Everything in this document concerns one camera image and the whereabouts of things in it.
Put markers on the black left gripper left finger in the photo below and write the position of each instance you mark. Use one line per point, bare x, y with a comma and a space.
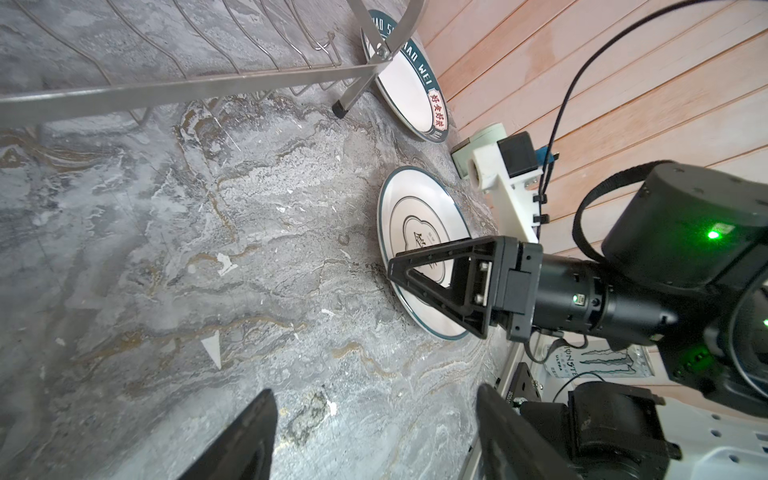
244, 450

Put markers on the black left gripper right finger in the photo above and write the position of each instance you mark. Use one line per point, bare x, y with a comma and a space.
511, 447

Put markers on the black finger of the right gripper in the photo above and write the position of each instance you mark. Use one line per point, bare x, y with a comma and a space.
468, 296

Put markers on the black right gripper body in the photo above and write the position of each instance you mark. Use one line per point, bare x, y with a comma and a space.
531, 290

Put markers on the white plate with cloud outline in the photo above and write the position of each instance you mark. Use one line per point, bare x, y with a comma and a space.
414, 211

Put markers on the green rim white plate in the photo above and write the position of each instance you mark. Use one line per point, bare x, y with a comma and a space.
410, 87

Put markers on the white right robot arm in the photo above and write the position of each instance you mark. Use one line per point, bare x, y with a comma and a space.
684, 269

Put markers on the steel two-tier dish rack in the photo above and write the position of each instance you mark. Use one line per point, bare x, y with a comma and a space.
88, 65

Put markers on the silver drink can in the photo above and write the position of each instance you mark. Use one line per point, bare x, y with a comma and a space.
632, 362

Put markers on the pale green cup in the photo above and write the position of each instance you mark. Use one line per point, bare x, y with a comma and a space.
463, 151

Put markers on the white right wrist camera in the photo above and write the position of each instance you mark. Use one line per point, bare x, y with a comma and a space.
509, 174

